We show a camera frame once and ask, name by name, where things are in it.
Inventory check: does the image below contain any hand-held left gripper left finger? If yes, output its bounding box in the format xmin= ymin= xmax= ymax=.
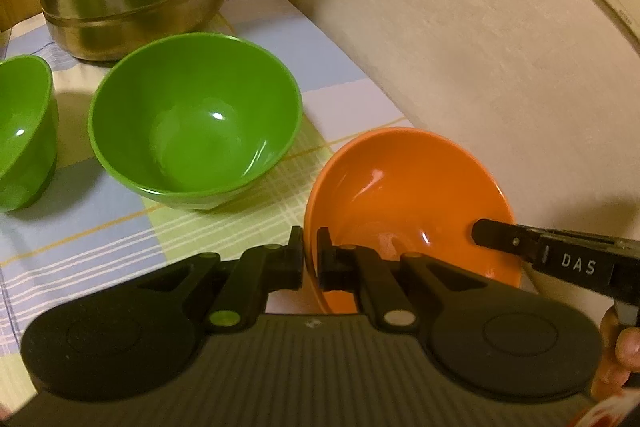
xmin=147 ymin=224 xmax=306 ymax=334

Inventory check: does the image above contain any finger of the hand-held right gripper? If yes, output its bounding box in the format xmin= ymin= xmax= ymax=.
xmin=471 ymin=219 xmax=547 ymax=269

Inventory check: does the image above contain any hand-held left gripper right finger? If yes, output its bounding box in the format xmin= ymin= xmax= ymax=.
xmin=316 ymin=227 xmax=507 ymax=329

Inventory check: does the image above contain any orange plastic bowl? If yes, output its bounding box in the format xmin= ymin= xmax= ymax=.
xmin=303 ymin=128 xmax=524 ymax=315

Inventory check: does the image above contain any green plastic bowl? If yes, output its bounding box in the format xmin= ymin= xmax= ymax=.
xmin=0 ymin=55 xmax=59 ymax=214
xmin=88 ymin=33 xmax=303 ymax=212

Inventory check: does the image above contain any person's right hand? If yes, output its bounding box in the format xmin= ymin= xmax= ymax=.
xmin=589 ymin=308 xmax=640 ymax=401

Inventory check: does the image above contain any red white cloth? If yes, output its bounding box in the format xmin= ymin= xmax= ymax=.
xmin=570 ymin=391 xmax=640 ymax=427

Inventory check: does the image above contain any checked pastel tablecloth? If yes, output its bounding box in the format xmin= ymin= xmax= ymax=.
xmin=0 ymin=0 xmax=416 ymax=358

